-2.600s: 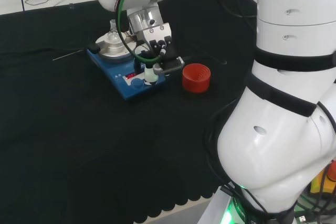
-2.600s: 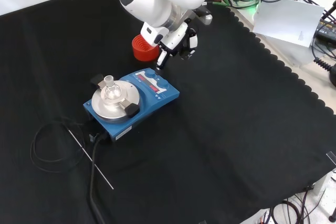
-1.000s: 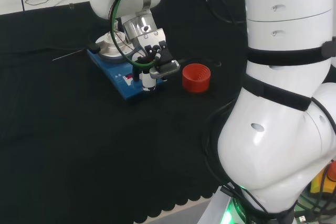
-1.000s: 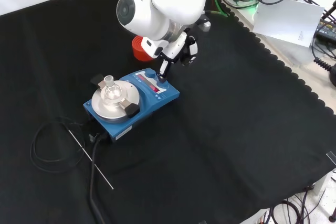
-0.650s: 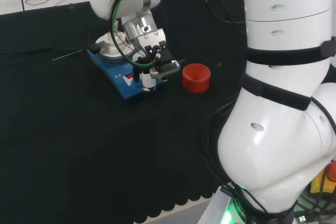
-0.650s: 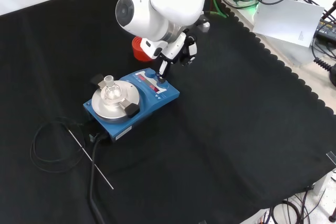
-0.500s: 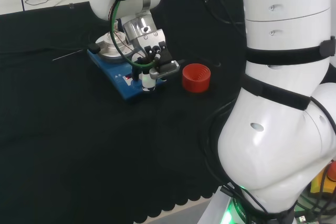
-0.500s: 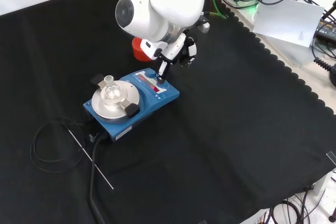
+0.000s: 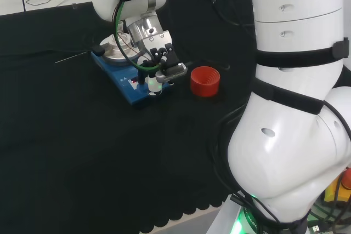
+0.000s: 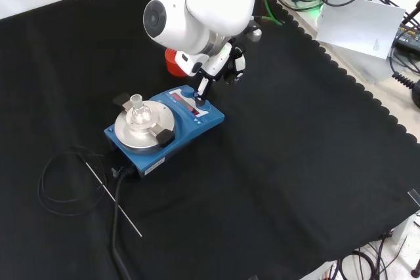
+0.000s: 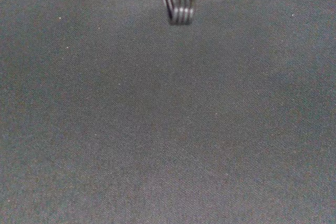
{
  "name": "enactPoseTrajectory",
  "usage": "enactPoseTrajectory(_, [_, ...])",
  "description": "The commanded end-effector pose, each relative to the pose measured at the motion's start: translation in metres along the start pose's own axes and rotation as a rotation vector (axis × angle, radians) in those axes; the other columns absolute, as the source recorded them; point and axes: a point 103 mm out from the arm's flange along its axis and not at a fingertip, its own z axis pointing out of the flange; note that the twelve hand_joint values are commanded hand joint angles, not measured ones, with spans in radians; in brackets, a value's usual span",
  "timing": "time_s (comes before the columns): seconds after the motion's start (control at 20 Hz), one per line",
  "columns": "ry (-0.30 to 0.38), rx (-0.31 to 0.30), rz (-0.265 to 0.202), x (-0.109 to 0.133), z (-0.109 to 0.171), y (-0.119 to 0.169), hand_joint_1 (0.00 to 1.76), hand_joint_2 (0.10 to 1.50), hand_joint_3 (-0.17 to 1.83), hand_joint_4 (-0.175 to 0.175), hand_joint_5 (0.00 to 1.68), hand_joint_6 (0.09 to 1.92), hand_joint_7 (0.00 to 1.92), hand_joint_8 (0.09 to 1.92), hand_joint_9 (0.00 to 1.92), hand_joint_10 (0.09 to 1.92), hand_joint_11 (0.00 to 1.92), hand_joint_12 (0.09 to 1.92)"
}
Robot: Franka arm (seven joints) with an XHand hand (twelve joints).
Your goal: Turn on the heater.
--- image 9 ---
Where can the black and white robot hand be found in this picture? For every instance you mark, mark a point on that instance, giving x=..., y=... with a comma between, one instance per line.
x=154, y=84

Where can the heater with blue base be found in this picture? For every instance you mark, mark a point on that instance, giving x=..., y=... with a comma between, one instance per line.
x=129, y=91

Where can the red ribbed plastic cup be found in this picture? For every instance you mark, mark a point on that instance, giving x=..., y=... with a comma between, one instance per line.
x=205, y=82

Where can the clear round-bottom flask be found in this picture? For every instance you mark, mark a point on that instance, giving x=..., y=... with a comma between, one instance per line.
x=122, y=35

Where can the black knob with thin probe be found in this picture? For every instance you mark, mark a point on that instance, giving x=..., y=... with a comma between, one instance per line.
x=97, y=50

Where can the black bench cloth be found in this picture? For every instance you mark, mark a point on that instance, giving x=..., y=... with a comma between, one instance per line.
x=82, y=141

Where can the clear cloth clip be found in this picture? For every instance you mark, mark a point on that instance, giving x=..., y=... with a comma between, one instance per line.
x=74, y=6

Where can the yellow stop button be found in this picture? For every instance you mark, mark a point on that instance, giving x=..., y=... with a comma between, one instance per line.
x=338, y=187

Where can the silver usb plug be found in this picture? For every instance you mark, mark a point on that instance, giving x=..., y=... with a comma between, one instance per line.
x=316, y=228

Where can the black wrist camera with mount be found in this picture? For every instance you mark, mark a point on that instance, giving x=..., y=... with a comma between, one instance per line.
x=171, y=67

